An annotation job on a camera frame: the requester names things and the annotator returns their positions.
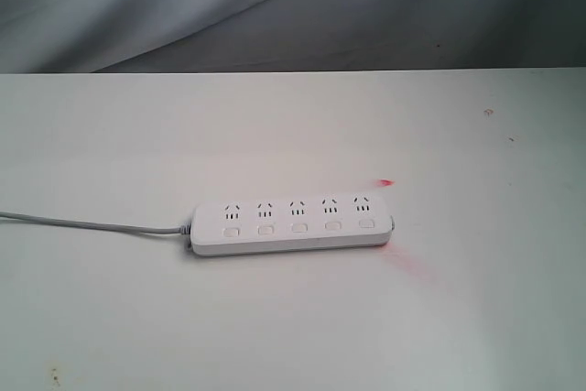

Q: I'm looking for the white power strip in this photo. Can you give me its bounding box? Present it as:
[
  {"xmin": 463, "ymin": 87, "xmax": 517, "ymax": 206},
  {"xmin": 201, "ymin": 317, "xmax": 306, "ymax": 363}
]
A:
[{"xmin": 190, "ymin": 192, "xmax": 395, "ymax": 256}]

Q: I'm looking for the grey backdrop cloth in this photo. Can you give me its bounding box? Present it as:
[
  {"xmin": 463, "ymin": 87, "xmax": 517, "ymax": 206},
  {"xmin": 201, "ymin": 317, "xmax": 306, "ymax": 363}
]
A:
[{"xmin": 1, "ymin": 0, "xmax": 585, "ymax": 73}]

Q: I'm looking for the grey power cord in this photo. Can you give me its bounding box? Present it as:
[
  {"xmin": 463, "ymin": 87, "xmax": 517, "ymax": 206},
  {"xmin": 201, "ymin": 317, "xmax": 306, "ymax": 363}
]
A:
[{"xmin": 0, "ymin": 210, "xmax": 192, "ymax": 237}]

